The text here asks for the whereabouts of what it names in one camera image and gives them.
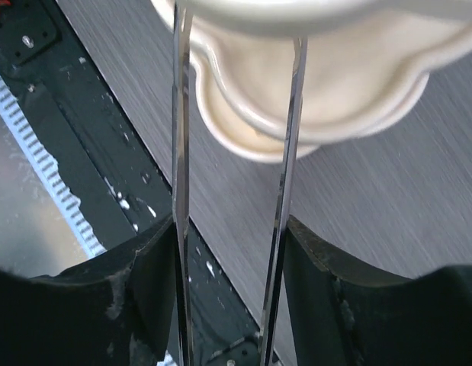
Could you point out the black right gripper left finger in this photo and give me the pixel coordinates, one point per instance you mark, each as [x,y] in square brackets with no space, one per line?
[114,309]

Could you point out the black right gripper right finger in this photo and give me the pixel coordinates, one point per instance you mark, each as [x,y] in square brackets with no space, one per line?
[345,311]

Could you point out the cream three-tier cake stand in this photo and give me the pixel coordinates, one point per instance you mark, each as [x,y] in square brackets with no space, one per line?
[367,66]

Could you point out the metal serving tongs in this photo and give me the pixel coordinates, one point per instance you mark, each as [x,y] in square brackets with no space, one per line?
[180,188]

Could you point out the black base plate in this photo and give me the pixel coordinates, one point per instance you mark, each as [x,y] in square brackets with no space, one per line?
[77,119]

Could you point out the white cable duct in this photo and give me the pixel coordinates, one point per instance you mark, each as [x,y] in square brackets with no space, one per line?
[47,169]

